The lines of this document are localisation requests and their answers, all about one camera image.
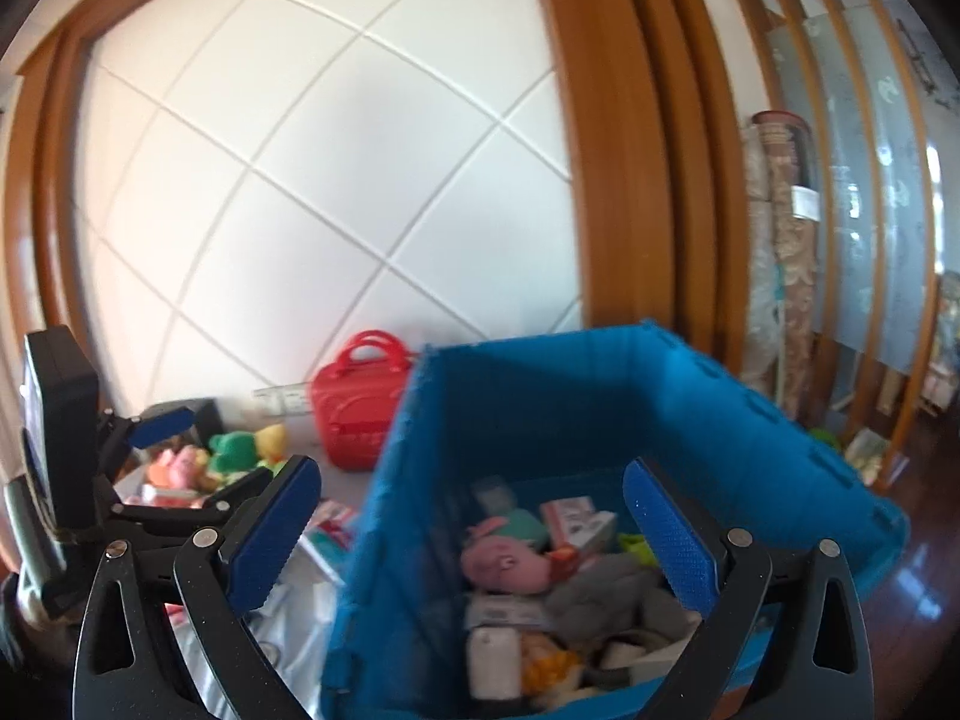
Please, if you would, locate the pink and white packet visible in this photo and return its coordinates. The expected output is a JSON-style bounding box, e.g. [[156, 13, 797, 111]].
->
[[298, 499, 359, 587]]

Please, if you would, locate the white labelled packet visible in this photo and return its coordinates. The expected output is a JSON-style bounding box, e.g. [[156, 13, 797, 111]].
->
[[463, 592, 546, 632]]

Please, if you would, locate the white wall socket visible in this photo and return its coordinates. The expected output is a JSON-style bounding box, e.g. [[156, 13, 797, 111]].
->
[[251, 382, 313, 418]]

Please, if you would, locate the green plush toy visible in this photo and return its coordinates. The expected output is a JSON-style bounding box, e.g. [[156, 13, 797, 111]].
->
[[206, 431, 265, 494]]

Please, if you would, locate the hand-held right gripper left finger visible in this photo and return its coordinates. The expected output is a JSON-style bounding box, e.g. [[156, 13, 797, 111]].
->
[[73, 455, 322, 720]]

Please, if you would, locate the pink pig plush toy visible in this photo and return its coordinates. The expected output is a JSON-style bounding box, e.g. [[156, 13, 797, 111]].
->
[[460, 516, 557, 595]]

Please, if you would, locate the wooden slatted glass partition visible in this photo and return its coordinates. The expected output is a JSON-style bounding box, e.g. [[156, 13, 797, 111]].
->
[[716, 0, 960, 488]]

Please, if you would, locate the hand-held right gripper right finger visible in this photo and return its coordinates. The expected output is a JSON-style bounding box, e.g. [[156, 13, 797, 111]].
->
[[622, 457, 875, 720]]

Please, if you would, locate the white rectangular box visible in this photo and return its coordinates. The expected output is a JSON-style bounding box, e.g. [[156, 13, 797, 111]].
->
[[468, 626, 523, 700]]

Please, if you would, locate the wooden wall panel frame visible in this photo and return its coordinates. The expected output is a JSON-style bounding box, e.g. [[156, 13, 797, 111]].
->
[[0, 0, 747, 406]]

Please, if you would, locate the orange yellow plush toy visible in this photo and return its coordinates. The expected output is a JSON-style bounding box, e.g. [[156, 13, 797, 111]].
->
[[520, 634, 584, 697]]

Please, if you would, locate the red toy suitcase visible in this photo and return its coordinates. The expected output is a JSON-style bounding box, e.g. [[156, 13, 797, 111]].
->
[[310, 330, 415, 475]]

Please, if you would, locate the dark picture frame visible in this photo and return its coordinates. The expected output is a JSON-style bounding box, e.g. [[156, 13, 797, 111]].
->
[[186, 399, 226, 451]]

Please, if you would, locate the small white pink carton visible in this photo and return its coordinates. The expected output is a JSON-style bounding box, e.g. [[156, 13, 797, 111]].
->
[[540, 499, 620, 554]]

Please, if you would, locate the grey plush toy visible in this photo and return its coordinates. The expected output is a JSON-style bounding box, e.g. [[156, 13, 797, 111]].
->
[[546, 553, 704, 655]]

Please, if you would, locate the rolled patterned fabric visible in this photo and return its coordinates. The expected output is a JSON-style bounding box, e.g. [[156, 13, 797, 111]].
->
[[741, 111, 824, 421]]

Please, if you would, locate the teal plush toy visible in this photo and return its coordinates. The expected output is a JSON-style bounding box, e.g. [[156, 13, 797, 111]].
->
[[491, 508, 550, 545]]

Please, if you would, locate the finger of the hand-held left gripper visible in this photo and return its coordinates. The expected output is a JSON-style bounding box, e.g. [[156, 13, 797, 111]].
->
[[94, 403, 196, 482], [107, 466, 275, 560]]

